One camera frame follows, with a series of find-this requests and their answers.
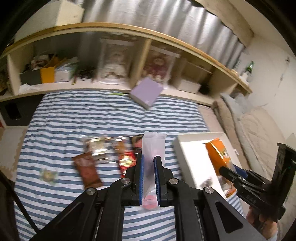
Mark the orange snack bag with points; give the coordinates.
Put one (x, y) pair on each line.
(220, 158)

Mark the silver curtain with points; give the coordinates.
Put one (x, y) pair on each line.
(187, 21)

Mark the white pink snack packet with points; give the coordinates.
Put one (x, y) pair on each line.
(153, 144)

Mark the beige folded blanket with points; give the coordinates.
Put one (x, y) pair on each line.
(251, 131)

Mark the green glass bottle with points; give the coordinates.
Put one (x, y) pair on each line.
(249, 68)

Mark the person's right hand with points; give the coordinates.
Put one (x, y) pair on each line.
(269, 228)

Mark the purple box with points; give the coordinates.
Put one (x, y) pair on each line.
(146, 92)

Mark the white tissue box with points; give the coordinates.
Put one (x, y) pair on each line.
(65, 72)

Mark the brown chocolate snack packet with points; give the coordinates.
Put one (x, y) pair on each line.
(85, 164)

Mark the clear gold cookie packet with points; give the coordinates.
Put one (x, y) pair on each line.
(100, 148)

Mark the small white box on shelf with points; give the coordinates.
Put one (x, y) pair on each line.
(188, 86)

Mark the striped blue white bedsheet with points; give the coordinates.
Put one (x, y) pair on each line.
(61, 118)

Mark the red snack stick packet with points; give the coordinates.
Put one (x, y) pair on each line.
(126, 158)

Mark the white tray box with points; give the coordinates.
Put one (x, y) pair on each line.
(196, 166)

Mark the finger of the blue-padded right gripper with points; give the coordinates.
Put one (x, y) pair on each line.
(162, 176)

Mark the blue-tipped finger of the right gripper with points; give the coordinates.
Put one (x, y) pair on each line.
(229, 174)

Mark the black red snack packet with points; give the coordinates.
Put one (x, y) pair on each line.
(137, 144)

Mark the wooden headboard shelf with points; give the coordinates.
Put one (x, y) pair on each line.
(81, 43)

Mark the small green candy packet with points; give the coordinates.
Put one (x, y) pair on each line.
(48, 176)

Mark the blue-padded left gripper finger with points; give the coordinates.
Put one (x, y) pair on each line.
(133, 183)

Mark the orange and black box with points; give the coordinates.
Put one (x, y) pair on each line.
(40, 76)

